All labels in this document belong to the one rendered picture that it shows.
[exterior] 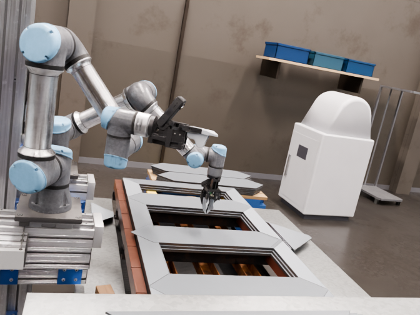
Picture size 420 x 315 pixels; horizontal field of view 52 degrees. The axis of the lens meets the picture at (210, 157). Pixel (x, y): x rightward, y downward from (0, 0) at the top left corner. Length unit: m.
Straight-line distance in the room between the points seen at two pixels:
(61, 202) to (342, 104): 4.01
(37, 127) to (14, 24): 0.43
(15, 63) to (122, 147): 0.57
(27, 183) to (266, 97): 5.15
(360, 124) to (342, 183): 0.73
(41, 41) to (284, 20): 5.22
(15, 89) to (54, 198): 0.42
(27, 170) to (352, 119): 4.27
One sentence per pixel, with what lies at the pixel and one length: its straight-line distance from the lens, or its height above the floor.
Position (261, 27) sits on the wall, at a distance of 6.25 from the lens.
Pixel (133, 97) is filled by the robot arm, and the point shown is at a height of 1.44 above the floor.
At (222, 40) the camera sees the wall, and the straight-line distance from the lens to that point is 6.04.
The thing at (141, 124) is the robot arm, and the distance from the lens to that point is 1.35.
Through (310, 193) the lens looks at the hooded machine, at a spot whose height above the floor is 0.34.
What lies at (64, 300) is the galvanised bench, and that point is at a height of 1.05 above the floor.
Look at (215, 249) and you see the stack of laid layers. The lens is 2.03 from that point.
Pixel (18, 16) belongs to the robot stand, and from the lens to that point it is 1.73.
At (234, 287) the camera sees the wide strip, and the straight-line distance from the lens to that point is 1.73.
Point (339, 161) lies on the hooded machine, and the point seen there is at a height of 0.75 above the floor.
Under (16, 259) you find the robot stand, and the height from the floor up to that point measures 0.92.
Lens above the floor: 1.69
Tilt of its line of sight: 13 degrees down
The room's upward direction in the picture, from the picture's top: 11 degrees clockwise
